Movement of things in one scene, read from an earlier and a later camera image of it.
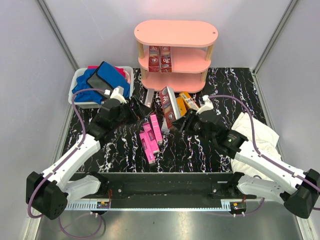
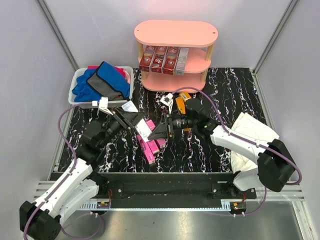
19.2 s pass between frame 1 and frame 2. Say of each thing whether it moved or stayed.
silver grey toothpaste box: moved
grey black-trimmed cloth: stayed
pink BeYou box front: stayed
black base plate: stayed
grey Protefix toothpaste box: moved
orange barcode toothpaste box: stayed
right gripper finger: moved
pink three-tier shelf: stayed
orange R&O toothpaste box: stayed
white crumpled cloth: stayed
